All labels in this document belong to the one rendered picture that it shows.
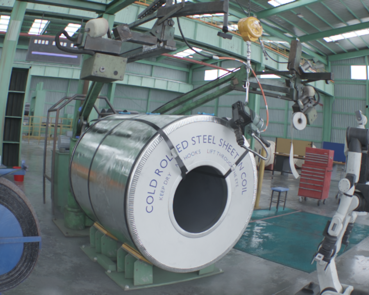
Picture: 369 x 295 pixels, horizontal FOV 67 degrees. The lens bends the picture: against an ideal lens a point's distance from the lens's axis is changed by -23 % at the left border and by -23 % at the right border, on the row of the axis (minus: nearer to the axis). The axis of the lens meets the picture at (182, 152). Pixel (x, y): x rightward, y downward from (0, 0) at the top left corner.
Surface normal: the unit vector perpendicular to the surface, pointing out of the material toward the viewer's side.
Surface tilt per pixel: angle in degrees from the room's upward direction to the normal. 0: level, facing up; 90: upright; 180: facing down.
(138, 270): 90
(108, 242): 90
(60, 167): 90
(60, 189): 90
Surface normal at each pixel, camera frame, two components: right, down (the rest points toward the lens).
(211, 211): -0.64, -0.54
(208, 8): -0.63, -0.02
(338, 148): -0.80, -0.05
